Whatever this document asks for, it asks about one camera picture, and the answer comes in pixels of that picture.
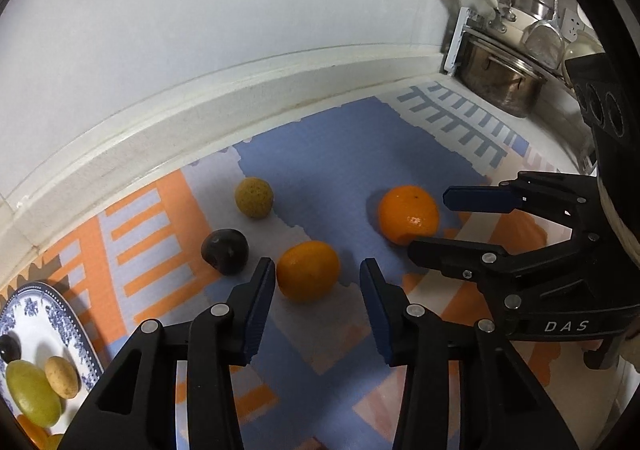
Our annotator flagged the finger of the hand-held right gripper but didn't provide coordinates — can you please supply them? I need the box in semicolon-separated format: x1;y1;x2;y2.
407;231;611;318
443;171;601;238

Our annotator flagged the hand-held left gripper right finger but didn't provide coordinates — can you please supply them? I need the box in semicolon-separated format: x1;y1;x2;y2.
360;257;566;450

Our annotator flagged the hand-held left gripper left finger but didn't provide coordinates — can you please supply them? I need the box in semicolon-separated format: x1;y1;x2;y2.
65;257;277;450

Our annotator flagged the orange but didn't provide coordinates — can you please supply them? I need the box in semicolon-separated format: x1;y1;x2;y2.
17;414;49;449
377;185;440;246
276;240;340;304

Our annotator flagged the yellow pear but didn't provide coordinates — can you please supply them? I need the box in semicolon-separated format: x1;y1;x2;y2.
44;356;81;399

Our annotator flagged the blue rimmed white plate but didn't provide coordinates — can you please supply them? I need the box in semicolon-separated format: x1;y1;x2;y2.
0;281;104;450

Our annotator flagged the green apple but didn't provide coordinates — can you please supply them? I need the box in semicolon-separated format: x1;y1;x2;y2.
6;360;63;428

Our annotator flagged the bumpy yellow small fruit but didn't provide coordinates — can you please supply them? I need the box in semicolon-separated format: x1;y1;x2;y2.
235;177;275;219

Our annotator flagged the large steel pot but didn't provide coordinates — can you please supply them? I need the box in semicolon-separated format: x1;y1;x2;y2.
457;37;548;118

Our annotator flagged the colourful patterned table mat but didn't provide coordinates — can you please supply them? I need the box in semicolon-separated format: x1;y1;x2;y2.
0;84;626;450

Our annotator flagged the white dish rack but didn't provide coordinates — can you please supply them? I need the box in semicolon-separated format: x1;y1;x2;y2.
441;7;473;76

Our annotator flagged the metal skimmer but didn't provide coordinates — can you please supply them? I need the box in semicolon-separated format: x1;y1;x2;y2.
522;0;566;71

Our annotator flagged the cream pitcher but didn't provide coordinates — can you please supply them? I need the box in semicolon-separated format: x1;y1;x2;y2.
565;32;601;67

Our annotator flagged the white wall socket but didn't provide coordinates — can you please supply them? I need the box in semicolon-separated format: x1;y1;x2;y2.
560;7;586;38

